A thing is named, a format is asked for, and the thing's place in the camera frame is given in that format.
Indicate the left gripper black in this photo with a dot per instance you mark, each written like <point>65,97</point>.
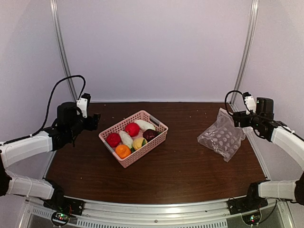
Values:
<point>93,121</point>

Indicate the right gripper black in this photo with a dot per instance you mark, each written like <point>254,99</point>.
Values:
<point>236,117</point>

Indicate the pink plastic basket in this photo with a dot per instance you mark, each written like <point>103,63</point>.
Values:
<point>161,128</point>

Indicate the red toy fruit front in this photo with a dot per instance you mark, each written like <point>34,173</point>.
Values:
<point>113,139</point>

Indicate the red toy fruit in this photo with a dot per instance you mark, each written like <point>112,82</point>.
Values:
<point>132,129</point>
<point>113,139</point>

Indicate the clear zip top bag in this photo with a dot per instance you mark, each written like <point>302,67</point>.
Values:
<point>222,136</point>

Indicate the orange toy fruit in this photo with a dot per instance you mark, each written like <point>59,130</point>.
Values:
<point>123,151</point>

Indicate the yellow toy fruit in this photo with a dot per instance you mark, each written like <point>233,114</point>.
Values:
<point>139,143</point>

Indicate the dark purple toy fruit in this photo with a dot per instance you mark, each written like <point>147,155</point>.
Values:
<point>149,134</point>

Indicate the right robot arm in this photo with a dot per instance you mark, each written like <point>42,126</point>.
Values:
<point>259,115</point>

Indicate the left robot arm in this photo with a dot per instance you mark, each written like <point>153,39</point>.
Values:
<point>71,121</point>

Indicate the white toy vegetable front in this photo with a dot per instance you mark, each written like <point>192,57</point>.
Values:
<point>126,139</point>

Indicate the white toy vegetable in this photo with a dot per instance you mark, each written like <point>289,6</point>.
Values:
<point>144,125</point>
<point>126,139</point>

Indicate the white toy vegetable rear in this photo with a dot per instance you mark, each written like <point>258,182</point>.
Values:
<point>144,125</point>

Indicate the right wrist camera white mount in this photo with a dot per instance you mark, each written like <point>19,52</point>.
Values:
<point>249,103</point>

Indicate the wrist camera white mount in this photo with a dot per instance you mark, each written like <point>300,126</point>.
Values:
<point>82,105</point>
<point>249,103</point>

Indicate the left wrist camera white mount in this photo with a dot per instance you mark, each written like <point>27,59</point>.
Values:
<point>82,105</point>

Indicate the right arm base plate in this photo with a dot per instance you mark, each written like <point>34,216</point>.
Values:
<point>244,204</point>

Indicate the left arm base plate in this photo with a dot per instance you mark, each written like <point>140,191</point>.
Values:
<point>68,206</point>

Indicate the front aluminium rail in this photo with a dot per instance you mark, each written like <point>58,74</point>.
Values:
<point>209,214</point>

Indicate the right aluminium frame post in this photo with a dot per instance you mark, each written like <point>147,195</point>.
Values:
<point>248,42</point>

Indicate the aluminium frame post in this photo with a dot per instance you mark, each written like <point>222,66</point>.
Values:
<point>61,47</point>
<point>248,42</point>

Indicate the left aluminium frame post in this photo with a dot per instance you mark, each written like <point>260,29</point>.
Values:
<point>61,47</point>

